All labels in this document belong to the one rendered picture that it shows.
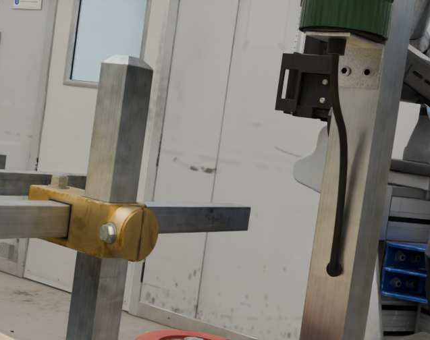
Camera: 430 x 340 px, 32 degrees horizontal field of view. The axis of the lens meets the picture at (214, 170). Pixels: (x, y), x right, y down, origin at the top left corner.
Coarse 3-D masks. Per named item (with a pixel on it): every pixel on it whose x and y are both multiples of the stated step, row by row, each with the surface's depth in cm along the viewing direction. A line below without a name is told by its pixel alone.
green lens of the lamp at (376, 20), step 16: (304, 0) 50; (320, 0) 49; (336, 0) 48; (352, 0) 48; (368, 0) 48; (384, 0) 49; (304, 16) 50; (320, 16) 49; (336, 16) 48; (352, 16) 48; (368, 16) 48; (384, 16) 49; (384, 32) 49
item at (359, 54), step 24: (336, 48) 50; (360, 48) 53; (384, 48) 52; (336, 72) 51; (360, 72) 53; (336, 96) 51; (336, 120) 52; (336, 216) 53; (336, 240) 53; (336, 264) 53
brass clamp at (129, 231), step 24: (48, 192) 73; (72, 192) 73; (72, 216) 71; (96, 216) 69; (120, 216) 67; (144, 216) 68; (48, 240) 73; (72, 240) 70; (96, 240) 68; (120, 240) 67; (144, 240) 69
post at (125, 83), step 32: (128, 64) 68; (128, 96) 69; (96, 128) 70; (128, 128) 69; (96, 160) 70; (128, 160) 70; (96, 192) 70; (128, 192) 70; (96, 288) 69; (96, 320) 69
